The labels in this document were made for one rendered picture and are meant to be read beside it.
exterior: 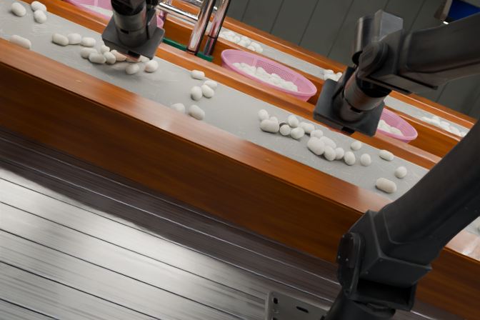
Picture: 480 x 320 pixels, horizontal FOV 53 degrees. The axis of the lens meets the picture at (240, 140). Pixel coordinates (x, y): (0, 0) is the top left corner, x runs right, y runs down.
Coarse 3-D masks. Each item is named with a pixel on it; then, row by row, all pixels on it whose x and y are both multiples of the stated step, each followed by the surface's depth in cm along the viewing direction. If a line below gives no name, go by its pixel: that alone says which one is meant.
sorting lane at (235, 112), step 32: (0, 0) 105; (0, 32) 88; (32, 32) 94; (64, 32) 102; (96, 32) 110; (96, 64) 91; (128, 64) 98; (160, 64) 106; (160, 96) 89; (224, 96) 103; (224, 128) 86; (256, 128) 93; (320, 128) 108; (320, 160) 90; (384, 160) 104; (384, 192) 87
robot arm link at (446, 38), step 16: (400, 32) 58; (416, 32) 56; (432, 32) 54; (448, 32) 51; (464, 32) 49; (400, 48) 58; (416, 48) 55; (432, 48) 53; (448, 48) 51; (464, 48) 48; (384, 64) 60; (400, 64) 57; (416, 64) 55; (432, 64) 53; (448, 64) 51; (464, 64) 49; (384, 80) 61; (400, 80) 59; (416, 80) 58; (432, 80) 57; (448, 80) 56
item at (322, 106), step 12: (324, 84) 77; (324, 96) 77; (336, 96) 75; (324, 108) 76; (336, 108) 75; (348, 108) 72; (336, 120) 76; (348, 120) 75; (360, 120) 75; (372, 120) 76; (360, 132) 76; (372, 132) 76
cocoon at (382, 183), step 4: (380, 180) 87; (384, 180) 87; (388, 180) 87; (376, 184) 87; (380, 184) 87; (384, 184) 86; (388, 184) 86; (392, 184) 87; (380, 188) 87; (384, 188) 87; (388, 188) 86; (392, 188) 86; (388, 192) 87; (392, 192) 87
